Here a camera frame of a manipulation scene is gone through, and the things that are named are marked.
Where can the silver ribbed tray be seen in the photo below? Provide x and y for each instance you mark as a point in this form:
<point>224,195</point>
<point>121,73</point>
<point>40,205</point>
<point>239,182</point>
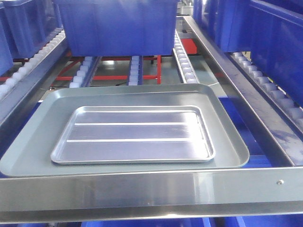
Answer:
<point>134,134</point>

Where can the grey large tray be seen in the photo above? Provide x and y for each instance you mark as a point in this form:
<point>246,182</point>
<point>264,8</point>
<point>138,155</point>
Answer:
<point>30,153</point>

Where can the steel side rail right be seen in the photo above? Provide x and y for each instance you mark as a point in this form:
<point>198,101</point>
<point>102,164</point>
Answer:
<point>280,140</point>

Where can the large blue bin right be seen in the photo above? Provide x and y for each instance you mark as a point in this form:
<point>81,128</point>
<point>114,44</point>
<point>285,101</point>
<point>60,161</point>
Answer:
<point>271,30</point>

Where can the blue bin on rollers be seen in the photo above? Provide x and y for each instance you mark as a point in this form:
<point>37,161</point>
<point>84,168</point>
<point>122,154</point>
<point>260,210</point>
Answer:
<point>119,27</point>

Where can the steel shelf front bar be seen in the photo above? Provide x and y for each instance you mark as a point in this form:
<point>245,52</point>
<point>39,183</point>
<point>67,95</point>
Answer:
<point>147,195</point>

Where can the blue bin upper left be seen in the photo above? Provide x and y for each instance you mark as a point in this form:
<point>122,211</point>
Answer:
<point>25,27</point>

